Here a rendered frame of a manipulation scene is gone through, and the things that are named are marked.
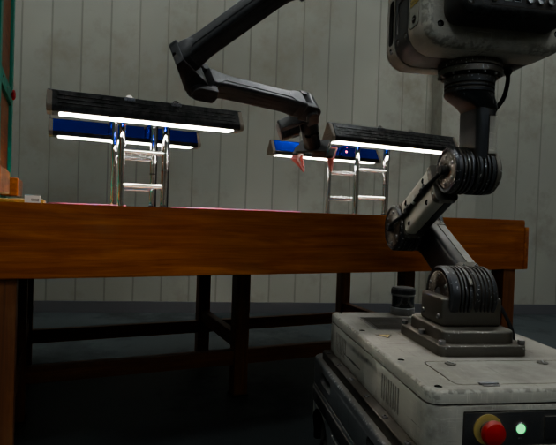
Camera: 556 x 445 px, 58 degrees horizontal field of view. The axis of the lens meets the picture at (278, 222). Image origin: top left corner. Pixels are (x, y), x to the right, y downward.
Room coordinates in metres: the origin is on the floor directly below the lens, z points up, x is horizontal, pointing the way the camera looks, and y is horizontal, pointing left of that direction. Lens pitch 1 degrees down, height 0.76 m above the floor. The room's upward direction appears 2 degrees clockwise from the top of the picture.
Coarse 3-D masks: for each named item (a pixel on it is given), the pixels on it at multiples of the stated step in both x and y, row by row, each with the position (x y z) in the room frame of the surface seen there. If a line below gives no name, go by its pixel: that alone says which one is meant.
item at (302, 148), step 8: (304, 136) 1.58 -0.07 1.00; (312, 136) 1.57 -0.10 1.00; (304, 144) 1.60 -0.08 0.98; (312, 144) 1.59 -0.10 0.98; (320, 144) 1.61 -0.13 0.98; (328, 144) 1.61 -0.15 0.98; (296, 152) 1.62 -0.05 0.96; (304, 152) 1.61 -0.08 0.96; (312, 152) 1.60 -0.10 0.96; (320, 152) 1.59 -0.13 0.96
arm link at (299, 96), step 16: (208, 80) 1.29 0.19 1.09; (224, 80) 1.30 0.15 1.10; (240, 80) 1.34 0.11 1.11; (192, 96) 1.25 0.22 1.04; (208, 96) 1.27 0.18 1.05; (224, 96) 1.33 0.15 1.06; (240, 96) 1.35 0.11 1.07; (256, 96) 1.37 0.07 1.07; (272, 96) 1.39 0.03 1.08; (288, 96) 1.43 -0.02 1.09; (304, 96) 1.49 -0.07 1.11; (288, 112) 1.46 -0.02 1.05; (304, 112) 1.47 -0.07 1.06; (320, 112) 1.50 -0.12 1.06
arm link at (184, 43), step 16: (240, 0) 1.16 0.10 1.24; (256, 0) 1.13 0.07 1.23; (272, 0) 1.14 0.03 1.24; (288, 0) 1.15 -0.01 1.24; (224, 16) 1.16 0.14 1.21; (240, 16) 1.15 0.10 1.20; (256, 16) 1.16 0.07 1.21; (208, 32) 1.17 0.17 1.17; (224, 32) 1.16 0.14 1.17; (240, 32) 1.18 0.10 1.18; (176, 48) 1.20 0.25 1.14; (192, 48) 1.17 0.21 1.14; (208, 48) 1.18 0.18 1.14; (176, 64) 1.18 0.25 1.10; (192, 64) 1.20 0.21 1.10; (192, 80) 1.23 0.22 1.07
